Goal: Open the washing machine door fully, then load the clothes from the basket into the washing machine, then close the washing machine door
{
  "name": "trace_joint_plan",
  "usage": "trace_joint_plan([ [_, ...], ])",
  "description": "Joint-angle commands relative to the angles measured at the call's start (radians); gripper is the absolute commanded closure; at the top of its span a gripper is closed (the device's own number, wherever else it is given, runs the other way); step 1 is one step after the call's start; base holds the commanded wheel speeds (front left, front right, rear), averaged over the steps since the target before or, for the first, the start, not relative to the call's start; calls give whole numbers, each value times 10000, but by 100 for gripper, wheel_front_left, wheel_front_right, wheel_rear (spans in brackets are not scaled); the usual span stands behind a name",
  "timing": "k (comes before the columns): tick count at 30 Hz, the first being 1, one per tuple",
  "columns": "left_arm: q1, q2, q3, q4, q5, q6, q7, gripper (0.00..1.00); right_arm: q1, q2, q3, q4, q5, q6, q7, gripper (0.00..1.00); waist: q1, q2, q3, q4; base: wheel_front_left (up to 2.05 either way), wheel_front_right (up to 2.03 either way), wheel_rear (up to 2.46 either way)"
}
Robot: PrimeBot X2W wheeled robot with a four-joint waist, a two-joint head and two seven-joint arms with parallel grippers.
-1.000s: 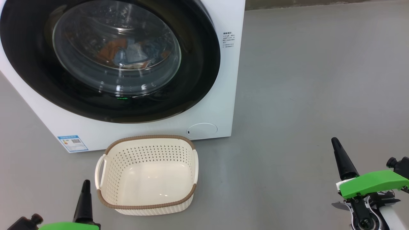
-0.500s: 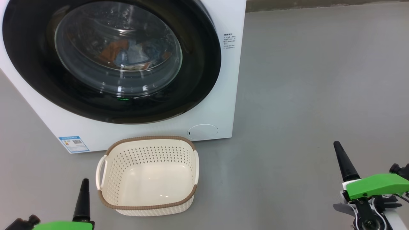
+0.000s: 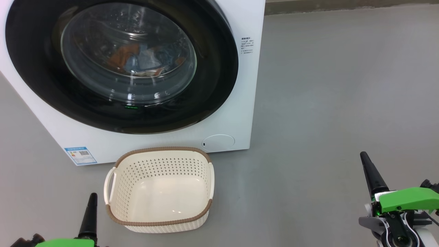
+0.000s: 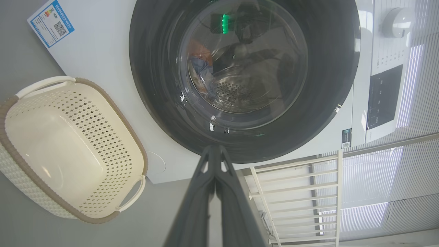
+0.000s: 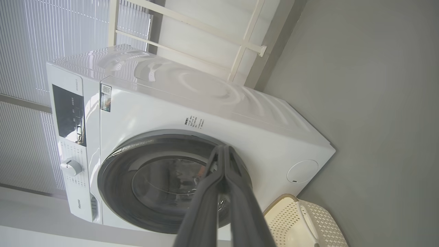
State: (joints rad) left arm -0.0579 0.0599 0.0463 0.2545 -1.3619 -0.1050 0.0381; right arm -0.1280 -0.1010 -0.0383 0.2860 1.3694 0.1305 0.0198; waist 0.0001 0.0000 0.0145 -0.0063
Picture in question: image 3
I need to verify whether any blue cartoon print garment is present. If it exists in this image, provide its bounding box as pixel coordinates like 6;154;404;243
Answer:
137;46;188;77

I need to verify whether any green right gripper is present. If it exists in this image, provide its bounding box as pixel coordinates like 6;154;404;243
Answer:
359;151;439;221

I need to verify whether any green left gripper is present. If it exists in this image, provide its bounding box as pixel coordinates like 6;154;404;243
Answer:
34;192;103;247

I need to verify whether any round white filter cover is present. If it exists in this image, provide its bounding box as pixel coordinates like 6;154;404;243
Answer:
201;134;236;153

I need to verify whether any blue energy label sticker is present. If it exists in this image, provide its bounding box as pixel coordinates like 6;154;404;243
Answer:
64;147;98;166

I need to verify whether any cream perforated laundry basket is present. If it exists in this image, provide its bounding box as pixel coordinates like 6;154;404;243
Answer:
104;146;215;234

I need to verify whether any small black text label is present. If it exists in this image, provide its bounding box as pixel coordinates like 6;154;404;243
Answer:
240;37;255;55

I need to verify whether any stainless steel washing machine drum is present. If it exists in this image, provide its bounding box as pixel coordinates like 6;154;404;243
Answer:
61;3;198;104

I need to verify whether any white front-load washing machine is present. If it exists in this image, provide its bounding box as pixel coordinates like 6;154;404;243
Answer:
0;0;266;166

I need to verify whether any black round glass washer door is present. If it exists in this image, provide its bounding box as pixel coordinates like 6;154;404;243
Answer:
5;0;239;134

